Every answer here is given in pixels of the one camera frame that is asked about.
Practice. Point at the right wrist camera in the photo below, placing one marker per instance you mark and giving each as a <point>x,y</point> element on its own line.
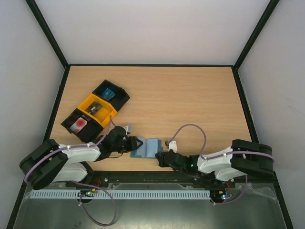
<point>171,145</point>

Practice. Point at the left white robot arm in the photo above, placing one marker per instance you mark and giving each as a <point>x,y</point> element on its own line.
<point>52,162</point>

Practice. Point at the light blue slotted cable duct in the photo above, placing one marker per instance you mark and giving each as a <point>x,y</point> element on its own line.
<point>125,194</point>

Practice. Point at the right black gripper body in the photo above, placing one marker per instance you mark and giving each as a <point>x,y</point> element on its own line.
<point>164,158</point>

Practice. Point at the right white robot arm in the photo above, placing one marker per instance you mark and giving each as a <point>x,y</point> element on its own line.
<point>240,159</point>

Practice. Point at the red white card stack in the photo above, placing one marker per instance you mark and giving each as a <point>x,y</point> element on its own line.
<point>78,125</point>

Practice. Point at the black card stack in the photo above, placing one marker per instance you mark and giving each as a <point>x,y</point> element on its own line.
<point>93,108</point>

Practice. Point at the black bin with red cards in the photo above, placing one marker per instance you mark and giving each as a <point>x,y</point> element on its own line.
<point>89,133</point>

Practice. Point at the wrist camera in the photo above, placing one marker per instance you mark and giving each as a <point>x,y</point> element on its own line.
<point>171,145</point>
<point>128,129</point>

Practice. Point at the black bin with blue cards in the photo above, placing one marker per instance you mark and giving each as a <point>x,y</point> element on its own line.
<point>119,100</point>

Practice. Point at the yellow bin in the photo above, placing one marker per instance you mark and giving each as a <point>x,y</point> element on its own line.
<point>103,115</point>

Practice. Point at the teal card holder wallet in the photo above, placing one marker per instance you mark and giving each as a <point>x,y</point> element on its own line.
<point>148,149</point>

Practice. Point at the black aluminium frame rail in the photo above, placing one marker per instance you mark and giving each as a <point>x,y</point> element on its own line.
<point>207,181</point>

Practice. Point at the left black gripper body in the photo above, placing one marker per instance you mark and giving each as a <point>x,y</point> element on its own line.
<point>122,148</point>

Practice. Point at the blue card stack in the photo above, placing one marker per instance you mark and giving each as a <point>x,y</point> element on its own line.
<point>107,94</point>

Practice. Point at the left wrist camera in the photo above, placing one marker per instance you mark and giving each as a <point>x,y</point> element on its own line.
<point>128,129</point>

